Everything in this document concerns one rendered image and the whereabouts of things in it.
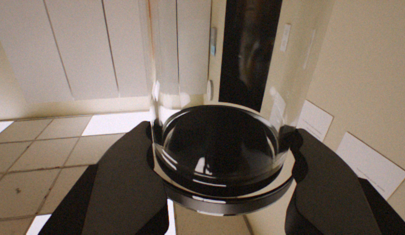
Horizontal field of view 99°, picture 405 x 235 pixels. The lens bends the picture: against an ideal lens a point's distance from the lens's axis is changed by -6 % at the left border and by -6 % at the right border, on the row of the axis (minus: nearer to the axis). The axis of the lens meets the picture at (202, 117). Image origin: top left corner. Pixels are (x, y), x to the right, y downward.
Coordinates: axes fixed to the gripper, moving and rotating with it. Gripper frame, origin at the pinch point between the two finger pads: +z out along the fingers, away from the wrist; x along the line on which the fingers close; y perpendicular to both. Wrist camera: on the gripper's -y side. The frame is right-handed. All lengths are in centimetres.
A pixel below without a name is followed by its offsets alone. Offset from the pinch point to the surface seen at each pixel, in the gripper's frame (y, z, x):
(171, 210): 146, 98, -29
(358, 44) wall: -2, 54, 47
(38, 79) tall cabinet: 63, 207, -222
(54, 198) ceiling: 146, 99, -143
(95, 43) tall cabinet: 20, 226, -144
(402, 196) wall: 34, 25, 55
